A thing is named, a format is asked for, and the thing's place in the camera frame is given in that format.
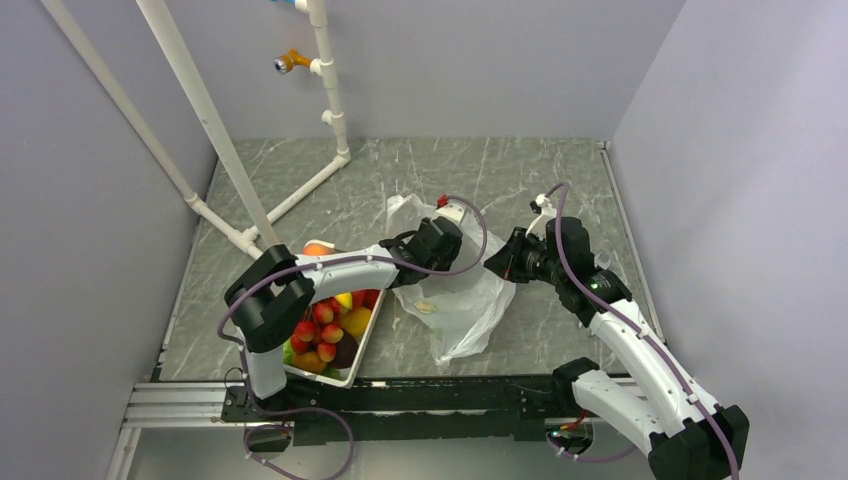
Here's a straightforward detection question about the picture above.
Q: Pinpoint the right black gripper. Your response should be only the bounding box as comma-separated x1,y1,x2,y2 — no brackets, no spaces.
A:
484,226,565,286

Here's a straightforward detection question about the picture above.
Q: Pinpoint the white plastic bag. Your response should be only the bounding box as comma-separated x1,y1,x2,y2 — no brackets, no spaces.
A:
386,194,516,368

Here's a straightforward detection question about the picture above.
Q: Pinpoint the red lychee bunch fake fruit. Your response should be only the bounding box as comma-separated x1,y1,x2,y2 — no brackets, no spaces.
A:
288,302,345,366

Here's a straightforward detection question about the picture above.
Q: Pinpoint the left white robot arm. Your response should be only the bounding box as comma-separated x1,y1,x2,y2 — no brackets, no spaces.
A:
224,215,463,420

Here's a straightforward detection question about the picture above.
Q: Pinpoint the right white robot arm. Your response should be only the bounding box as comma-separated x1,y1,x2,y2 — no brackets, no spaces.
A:
484,217,750,479

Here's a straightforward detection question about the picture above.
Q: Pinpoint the red strawberry fake fruit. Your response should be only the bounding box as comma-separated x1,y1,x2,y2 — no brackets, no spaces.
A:
352,289,380,311

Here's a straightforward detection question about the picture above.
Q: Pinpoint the yellow mango fake fruit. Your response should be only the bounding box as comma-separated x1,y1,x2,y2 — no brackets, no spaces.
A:
339,306,372,340

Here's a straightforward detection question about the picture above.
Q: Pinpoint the orange peach fake fruit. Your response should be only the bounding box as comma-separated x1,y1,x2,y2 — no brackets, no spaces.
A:
302,242,335,256

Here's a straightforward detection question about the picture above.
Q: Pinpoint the dark purple fake fruit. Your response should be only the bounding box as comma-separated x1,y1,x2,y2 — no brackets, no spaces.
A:
330,332,359,370

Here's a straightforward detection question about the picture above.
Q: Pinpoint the brown kiwi fake fruit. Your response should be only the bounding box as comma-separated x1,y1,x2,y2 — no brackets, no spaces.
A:
291,351,328,374

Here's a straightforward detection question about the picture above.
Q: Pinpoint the silver wrench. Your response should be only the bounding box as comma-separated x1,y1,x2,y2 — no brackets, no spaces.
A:
594,251,612,270

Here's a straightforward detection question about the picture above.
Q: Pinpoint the white plastic basket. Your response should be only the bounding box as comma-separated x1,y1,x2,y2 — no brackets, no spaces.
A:
281,239,389,390

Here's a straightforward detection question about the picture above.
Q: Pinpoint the orange silver valve knob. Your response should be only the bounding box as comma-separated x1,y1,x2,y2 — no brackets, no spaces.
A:
274,49,313,75

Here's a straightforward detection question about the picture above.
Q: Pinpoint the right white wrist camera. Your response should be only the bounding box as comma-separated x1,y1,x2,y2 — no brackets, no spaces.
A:
526,194,557,240

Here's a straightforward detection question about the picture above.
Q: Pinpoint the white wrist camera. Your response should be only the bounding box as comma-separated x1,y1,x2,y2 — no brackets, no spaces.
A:
435,195,467,226
526,194,557,240

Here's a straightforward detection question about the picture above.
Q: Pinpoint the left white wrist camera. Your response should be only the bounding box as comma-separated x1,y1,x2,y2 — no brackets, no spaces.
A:
435,195,467,226

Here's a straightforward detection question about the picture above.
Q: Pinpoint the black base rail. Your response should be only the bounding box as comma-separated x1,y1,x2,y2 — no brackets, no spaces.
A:
221,357,589,447

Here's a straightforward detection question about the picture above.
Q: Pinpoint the white PVC pipe frame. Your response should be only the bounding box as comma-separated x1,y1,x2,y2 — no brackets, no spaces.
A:
42,1,352,259

